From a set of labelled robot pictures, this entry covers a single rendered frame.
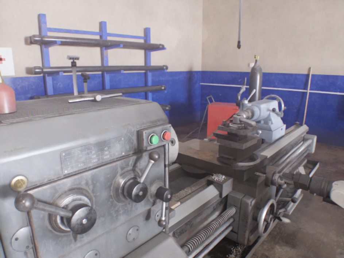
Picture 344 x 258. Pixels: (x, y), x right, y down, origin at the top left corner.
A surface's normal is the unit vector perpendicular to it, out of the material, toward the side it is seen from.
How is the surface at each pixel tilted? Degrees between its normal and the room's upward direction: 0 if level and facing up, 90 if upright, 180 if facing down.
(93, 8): 90
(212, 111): 90
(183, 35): 90
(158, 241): 0
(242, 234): 90
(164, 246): 32
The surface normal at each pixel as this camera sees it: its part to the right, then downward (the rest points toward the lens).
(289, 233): 0.00, -0.97
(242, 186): -0.67, 0.18
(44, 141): 0.52, -0.57
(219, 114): -0.37, 0.23
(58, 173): 0.74, 0.17
